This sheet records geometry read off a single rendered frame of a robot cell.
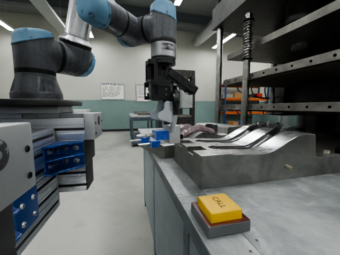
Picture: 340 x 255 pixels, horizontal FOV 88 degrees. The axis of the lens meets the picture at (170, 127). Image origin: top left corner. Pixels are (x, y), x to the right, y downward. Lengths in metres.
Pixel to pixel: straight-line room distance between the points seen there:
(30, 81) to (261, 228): 0.72
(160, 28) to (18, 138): 0.42
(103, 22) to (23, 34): 0.32
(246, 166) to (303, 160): 0.20
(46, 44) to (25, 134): 0.50
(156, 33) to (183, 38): 8.08
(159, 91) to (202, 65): 8.15
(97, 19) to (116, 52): 7.50
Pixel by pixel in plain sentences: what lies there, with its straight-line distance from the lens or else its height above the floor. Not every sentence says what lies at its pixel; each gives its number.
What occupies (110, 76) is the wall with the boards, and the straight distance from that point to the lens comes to 7.81.
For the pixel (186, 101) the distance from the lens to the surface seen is 4.94.
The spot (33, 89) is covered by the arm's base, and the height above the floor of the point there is 1.07.
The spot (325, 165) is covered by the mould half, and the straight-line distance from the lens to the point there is 0.75.
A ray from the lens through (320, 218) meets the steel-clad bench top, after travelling 0.48.
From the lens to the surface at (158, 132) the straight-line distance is 0.52.
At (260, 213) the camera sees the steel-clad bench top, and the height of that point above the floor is 0.80.
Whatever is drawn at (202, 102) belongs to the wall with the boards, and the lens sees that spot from 8.44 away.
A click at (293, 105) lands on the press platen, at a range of 1.32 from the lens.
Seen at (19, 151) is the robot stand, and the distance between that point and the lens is 0.29.
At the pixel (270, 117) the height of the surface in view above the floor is 0.94.
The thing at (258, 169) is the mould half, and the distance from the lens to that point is 0.57.
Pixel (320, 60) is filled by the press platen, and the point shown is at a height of 1.26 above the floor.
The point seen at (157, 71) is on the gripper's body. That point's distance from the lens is 0.53.
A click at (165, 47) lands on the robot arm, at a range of 0.53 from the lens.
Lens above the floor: 1.01
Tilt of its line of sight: 7 degrees down
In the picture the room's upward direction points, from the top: straight up
